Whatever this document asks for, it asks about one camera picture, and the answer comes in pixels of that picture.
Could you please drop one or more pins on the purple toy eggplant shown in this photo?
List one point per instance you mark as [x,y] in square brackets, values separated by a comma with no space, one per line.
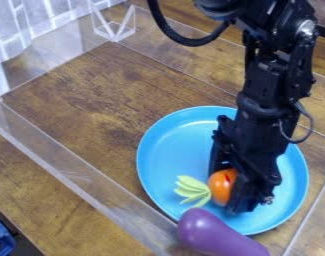
[208,235]

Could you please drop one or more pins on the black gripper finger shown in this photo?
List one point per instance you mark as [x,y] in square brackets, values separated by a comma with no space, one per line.
[218,162]
[252,191]

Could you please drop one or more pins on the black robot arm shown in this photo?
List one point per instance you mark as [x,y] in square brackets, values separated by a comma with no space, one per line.
[280,32]

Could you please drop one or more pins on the blue round plate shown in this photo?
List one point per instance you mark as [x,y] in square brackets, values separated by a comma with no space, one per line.
[174,149]

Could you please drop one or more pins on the blue plastic object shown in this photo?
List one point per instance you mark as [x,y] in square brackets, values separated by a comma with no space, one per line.
[7,242]

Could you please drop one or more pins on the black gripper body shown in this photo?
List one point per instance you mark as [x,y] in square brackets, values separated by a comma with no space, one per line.
[254,138]

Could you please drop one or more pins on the orange toy carrot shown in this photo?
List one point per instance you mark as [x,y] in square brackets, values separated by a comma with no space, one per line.
[216,189]

